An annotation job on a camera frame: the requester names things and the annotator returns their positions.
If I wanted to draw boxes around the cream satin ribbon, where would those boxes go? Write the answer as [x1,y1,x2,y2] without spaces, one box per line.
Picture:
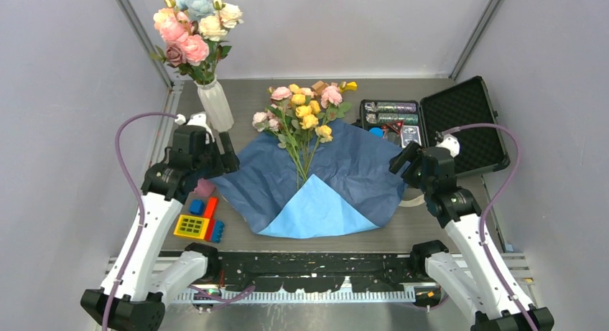
[399,195,425,208]

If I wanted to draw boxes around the dark blue wrapping paper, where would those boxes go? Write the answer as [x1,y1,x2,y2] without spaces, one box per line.
[211,121,406,235]

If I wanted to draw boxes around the light pink flower stem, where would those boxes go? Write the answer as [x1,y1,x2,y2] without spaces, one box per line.
[252,111,307,180]

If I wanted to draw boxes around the blue paper bouquet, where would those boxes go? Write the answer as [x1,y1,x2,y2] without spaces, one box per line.
[259,175,378,239]

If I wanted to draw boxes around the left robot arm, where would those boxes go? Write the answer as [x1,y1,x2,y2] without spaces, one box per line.
[80,125,240,330]

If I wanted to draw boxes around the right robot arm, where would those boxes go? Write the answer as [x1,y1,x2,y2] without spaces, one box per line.
[389,136,554,330]

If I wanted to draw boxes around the white ribbed vase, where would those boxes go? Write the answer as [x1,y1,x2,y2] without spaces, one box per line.
[195,78,234,132]

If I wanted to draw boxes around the pink flowers in vase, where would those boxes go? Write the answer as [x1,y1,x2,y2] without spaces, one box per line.
[149,0,243,85]

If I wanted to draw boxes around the playing card deck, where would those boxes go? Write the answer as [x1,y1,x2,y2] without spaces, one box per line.
[400,125,422,148]

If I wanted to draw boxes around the blue round chip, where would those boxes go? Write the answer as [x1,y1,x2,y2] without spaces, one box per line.
[368,127,384,138]

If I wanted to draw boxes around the black poker chip case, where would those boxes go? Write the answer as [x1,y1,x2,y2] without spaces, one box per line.
[354,76,511,177]

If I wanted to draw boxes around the blue studded toy brick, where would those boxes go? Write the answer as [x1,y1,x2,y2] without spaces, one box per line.
[208,220,225,243]

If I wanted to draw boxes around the yellow grid toy block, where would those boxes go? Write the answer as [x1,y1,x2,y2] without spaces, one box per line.
[173,214,210,241]

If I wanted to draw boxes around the orange toy bar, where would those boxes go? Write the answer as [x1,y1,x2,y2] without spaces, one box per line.
[203,197,218,241]

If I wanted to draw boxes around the yellow wooden arch block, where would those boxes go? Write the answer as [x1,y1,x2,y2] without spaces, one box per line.
[339,81,358,93]

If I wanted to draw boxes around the yellow flower stems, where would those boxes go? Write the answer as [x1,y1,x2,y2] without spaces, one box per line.
[285,84,333,188]

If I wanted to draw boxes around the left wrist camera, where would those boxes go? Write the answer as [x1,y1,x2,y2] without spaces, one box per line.
[174,112,215,144]

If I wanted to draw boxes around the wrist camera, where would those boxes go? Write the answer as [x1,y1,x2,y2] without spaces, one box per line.
[435,134,460,158]
[174,112,215,144]

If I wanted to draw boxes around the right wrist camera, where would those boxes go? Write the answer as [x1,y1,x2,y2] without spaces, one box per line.
[435,134,460,158]

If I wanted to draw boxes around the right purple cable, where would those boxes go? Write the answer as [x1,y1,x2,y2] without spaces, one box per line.
[440,123,541,331]

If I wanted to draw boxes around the purple cable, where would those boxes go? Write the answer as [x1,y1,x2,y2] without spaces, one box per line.
[101,111,256,331]
[440,123,541,331]

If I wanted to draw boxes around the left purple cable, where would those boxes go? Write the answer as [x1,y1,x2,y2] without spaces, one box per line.
[101,111,256,331]

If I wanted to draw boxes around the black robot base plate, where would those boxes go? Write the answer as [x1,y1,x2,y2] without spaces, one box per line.
[195,252,435,293]

